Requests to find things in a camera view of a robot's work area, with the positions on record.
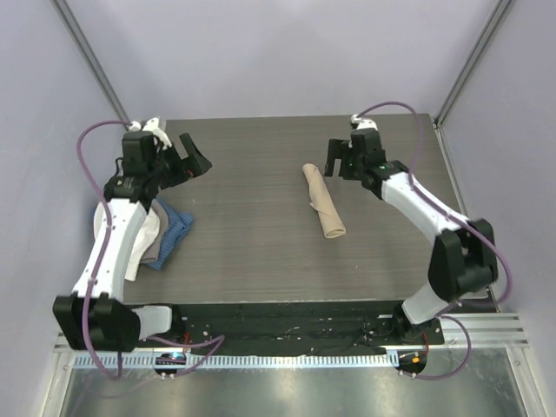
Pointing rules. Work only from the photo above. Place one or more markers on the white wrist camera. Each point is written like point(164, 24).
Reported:
point(361, 124)
point(155, 126)

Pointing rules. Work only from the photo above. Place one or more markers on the slotted grey cable duct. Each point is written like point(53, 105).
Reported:
point(154, 360)

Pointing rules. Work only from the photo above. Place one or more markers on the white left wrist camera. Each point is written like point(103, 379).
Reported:
point(155, 126)

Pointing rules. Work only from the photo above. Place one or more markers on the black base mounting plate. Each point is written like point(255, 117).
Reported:
point(295, 328)

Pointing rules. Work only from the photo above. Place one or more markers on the beige cloth napkin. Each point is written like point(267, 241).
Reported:
point(321, 202)

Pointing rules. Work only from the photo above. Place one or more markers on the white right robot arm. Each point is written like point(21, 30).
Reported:
point(462, 259)

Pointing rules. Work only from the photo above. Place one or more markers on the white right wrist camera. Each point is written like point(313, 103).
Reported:
point(361, 124)

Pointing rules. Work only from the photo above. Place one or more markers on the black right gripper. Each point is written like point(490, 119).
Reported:
point(337, 151)

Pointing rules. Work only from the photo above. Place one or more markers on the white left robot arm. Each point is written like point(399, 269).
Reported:
point(94, 314)

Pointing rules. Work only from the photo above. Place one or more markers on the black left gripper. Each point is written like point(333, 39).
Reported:
point(192, 166)

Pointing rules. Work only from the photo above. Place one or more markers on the blue plaid cloth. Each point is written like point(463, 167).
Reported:
point(180, 223)

